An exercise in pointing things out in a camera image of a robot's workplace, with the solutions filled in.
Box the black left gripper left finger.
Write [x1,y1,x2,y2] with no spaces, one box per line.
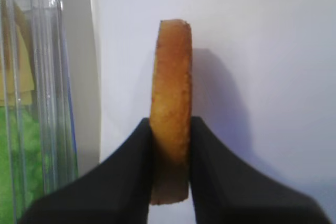
[19,118,153,223]

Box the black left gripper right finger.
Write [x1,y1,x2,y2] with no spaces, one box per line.
[190,117,330,223]

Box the bun front slice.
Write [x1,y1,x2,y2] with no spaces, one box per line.
[150,19,193,205]

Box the clear plastic lettuce cheese container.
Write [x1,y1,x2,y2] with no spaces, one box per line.
[1,0,77,223]

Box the green lettuce leaf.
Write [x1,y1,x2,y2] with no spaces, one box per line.
[1,107,44,223]

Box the flat orange cheese slice stack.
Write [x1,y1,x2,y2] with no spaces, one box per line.
[1,0,35,106]

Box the white metal serving tray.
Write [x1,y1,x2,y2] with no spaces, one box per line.
[62,0,101,176]

